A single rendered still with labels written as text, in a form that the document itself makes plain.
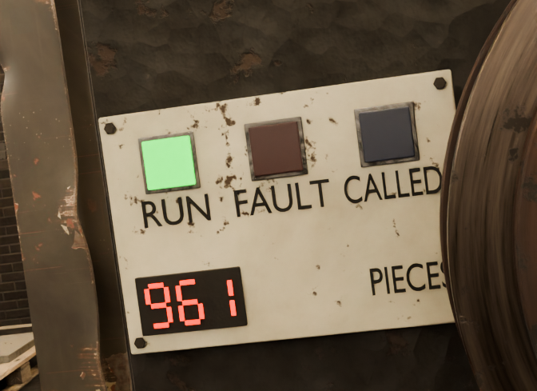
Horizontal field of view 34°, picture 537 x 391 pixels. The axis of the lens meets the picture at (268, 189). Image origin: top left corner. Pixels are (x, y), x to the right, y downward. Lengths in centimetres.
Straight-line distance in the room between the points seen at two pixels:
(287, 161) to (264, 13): 11
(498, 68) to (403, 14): 17
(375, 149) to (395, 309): 12
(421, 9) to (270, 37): 11
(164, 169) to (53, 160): 262
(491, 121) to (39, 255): 289
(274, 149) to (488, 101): 19
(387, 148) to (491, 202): 14
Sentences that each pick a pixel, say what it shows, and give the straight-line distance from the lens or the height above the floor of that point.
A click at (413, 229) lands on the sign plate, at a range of 63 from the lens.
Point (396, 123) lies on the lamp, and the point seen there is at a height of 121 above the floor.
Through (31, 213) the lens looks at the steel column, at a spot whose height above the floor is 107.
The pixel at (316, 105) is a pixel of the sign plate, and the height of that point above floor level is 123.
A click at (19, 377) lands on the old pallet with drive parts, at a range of 530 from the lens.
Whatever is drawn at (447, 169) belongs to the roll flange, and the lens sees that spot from 56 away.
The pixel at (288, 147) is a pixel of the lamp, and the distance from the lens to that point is 62.
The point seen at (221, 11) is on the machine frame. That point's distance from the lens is 66.
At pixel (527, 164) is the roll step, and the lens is 48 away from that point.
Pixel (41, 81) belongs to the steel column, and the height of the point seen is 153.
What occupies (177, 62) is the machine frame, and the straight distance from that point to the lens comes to 67.
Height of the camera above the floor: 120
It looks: 3 degrees down
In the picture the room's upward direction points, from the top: 7 degrees counter-clockwise
